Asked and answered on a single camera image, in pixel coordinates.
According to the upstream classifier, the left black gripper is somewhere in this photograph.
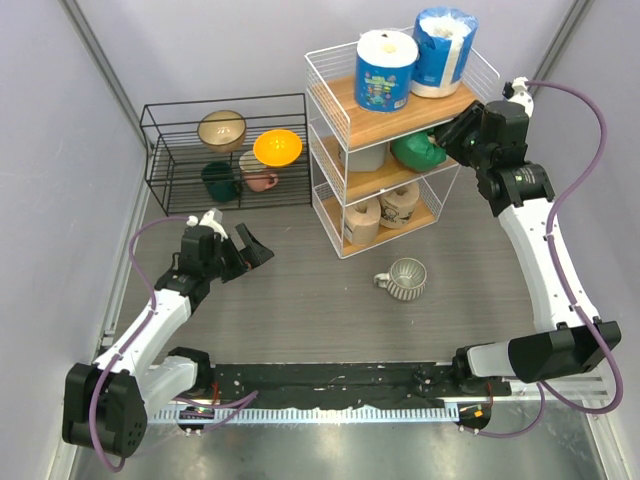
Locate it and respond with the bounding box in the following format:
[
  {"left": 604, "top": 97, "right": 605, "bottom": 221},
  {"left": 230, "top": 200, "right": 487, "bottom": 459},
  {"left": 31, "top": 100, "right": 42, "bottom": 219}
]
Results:
[{"left": 204, "top": 224, "right": 272, "bottom": 283}]

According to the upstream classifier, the green paper roll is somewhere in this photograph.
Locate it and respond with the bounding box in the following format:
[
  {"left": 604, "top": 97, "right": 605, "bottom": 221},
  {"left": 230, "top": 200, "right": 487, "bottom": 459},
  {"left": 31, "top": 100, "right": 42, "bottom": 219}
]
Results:
[{"left": 390, "top": 129, "right": 447, "bottom": 173}]

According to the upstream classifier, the blue white paper roll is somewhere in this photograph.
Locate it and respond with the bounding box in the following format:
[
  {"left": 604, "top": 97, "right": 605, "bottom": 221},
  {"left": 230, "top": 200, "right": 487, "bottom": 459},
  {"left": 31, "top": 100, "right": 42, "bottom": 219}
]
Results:
[{"left": 411, "top": 6, "right": 478, "bottom": 99}]

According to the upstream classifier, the grey paper roll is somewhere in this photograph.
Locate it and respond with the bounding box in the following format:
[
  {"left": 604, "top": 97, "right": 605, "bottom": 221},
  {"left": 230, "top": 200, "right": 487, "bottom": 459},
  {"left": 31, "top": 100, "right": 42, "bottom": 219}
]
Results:
[{"left": 338, "top": 143, "right": 388, "bottom": 173}]

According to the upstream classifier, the brown paper roll with print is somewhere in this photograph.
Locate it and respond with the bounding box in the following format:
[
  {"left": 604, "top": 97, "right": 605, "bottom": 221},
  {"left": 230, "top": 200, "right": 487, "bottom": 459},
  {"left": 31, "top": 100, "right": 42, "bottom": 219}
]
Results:
[{"left": 378, "top": 182, "right": 420, "bottom": 229}]

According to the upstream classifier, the blue paper roll with pictures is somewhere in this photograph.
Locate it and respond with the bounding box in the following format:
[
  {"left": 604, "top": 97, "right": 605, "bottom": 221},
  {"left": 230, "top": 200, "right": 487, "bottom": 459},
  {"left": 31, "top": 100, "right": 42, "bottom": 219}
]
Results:
[{"left": 354, "top": 29, "right": 419, "bottom": 113}]

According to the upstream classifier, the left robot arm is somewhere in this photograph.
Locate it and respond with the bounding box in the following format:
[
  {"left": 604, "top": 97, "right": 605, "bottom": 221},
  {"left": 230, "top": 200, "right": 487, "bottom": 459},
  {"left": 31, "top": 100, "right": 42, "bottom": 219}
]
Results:
[{"left": 62, "top": 211, "right": 274, "bottom": 461}]

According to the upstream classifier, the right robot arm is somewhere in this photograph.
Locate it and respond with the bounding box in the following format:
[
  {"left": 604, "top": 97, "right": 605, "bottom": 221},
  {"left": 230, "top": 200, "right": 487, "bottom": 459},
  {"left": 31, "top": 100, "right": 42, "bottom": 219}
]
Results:
[{"left": 435, "top": 100, "right": 621, "bottom": 395}]

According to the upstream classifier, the pink mug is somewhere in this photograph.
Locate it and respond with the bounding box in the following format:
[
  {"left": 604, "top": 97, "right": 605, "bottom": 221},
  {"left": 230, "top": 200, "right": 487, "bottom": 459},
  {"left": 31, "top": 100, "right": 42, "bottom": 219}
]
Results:
[{"left": 239, "top": 151, "right": 279, "bottom": 193}]

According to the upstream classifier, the dark green mug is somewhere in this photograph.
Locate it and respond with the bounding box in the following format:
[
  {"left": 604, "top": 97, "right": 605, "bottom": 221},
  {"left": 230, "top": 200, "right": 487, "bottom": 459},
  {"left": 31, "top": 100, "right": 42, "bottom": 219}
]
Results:
[{"left": 201, "top": 162, "right": 242, "bottom": 203}]

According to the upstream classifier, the orange bowl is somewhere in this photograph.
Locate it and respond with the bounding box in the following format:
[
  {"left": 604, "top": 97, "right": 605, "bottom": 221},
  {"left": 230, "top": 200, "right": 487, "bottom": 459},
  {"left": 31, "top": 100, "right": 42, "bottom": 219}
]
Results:
[{"left": 253, "top": 129, "right": 303, "bottom": 168}]

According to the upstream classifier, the tan glossy bowl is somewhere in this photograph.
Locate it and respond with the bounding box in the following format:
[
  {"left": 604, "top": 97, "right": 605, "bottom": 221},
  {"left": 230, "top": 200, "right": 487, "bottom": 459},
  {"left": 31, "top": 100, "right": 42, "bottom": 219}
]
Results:
[{"left": 197, "top": 110, "right": 247, "bottom": 153}]

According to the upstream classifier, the grey ribbed mug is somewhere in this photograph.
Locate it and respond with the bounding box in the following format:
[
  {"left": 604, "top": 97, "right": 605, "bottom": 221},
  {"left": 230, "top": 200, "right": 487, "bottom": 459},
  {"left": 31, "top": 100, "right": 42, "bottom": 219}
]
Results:
[{"left": 373, "top": 258, "right": 427, "bottom": 302}]

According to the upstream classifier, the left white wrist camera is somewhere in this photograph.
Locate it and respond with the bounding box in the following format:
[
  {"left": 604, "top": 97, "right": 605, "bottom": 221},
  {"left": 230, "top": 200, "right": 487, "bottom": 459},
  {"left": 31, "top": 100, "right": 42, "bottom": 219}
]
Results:
[{"left": 186, "top": 208, "right": 228, "bottom": 239}]

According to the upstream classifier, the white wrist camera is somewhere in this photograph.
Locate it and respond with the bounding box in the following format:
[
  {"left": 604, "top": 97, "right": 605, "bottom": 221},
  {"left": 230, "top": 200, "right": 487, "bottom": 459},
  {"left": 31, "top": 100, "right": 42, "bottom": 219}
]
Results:
[
  {"left": 186, "top": 208, "right": 228, "bottom": 239},
  {"left": 502, "top": 77, "right": 534, "bottom": 118}
]

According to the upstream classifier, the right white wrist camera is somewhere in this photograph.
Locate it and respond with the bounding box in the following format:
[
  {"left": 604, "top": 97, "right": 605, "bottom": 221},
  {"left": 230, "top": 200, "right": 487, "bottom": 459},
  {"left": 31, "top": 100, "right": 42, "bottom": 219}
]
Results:
[{"left": 502, "top": 77, "right": 534, "bottom": 118}]

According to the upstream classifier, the black wire rack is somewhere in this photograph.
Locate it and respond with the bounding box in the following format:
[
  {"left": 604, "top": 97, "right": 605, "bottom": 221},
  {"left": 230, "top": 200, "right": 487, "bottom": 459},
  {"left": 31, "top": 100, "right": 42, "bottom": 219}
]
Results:
[{"left": 139, "top": 93, "right": 311, "bottom": 216}]

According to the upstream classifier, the white wire three-tier shelf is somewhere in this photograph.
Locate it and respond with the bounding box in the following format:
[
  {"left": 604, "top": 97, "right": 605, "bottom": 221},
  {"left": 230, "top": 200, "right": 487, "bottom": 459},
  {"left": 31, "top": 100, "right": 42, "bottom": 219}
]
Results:
[{"left": 305, "top": 43, "right": 501, "bottom": 259}]

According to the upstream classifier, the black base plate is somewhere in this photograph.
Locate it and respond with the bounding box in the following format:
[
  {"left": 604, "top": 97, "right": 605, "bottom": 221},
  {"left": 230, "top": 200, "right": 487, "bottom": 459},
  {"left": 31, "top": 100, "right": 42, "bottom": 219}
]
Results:
[{"left": 190, "top": 362, "right": 512, "bottom": 410}]

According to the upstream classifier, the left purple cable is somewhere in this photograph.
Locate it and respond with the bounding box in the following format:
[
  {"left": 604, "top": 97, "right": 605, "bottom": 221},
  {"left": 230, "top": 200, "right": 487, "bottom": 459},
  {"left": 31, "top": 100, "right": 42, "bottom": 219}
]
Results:
[{"left": 87, "top": 214, "right": 259, "bottom": 476}]

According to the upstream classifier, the purple cable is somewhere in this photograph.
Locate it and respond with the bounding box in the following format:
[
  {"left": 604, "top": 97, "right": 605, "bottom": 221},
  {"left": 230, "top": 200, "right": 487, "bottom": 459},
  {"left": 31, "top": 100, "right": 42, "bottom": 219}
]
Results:
[
  {"left": 469, "top": 78, "right": 624, "bottom": 439},
  {"left": 87, "top": 214, "right": 259, "bottom": 476}
]

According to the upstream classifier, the aluminium front rail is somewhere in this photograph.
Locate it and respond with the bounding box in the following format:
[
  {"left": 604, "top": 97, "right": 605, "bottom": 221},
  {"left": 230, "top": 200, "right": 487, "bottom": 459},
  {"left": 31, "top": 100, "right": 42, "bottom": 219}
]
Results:
[{"left": 62, "top": 359, "right": 611, "bottom": 426}]

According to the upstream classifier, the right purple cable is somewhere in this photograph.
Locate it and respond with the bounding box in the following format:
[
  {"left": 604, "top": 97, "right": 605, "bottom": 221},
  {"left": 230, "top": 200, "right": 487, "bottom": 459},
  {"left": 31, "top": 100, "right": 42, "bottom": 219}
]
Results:
[{"left": 469, "top": 78, "right": 624, "bottom": 439}]

